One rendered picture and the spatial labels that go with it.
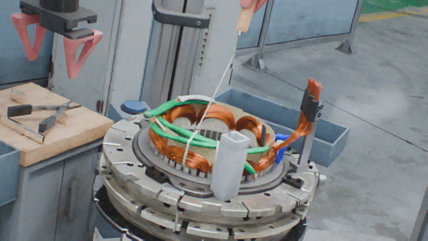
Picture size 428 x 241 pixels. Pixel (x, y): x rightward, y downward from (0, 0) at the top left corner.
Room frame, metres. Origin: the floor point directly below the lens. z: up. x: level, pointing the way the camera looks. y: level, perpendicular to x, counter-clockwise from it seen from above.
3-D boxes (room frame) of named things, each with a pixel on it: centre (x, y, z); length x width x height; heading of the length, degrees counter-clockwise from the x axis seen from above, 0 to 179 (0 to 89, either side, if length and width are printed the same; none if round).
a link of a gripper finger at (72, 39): (1.14, 0.23, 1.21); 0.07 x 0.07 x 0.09; 62
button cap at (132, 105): (1.37, 0.15, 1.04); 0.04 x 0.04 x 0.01
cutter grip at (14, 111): (1.14, 0.30, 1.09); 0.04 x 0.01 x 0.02; 136
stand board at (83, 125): (1.18, 0.29, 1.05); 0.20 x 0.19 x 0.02; 151
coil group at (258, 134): (1.16, -0.06, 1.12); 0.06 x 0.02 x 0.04; 53
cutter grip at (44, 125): (1.11, 0.25, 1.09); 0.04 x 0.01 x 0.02; 166
